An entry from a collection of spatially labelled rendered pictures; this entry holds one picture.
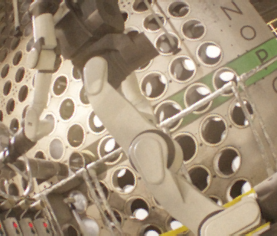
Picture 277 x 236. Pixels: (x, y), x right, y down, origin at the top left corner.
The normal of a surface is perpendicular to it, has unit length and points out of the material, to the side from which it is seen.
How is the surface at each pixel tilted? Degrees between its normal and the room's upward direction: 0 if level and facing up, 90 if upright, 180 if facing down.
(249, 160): 90
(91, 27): 117
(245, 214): 90
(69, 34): 103
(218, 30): 90
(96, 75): 90
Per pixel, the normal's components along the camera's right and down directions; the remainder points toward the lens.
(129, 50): -0.08, 0.12
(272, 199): -0.29, -0.22
